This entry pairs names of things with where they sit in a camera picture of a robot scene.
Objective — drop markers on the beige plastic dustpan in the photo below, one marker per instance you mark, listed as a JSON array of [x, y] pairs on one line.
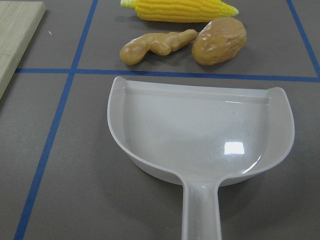
[[201, 138]]

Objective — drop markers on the toy ginger root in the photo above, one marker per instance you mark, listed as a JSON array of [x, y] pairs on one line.
[[161, 44]]

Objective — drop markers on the toy brown potato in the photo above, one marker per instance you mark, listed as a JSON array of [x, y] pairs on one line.
[[219, 41]]

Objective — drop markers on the toy yellow corn cob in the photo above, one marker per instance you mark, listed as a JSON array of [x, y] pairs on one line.
[[180, 11]]

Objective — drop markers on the wooden cutting board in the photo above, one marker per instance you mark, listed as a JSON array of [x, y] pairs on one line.
[[18, 22]]

